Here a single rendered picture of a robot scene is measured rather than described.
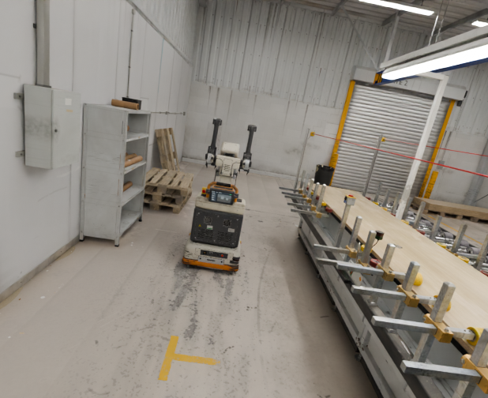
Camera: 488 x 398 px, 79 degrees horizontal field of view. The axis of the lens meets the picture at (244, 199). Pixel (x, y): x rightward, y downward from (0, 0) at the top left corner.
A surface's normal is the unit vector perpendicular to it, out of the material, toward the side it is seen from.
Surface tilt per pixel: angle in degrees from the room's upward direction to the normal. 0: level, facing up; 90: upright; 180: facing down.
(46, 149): 90
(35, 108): 90
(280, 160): 90
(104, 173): 90
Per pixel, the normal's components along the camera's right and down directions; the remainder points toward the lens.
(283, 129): 0.02, 0.27
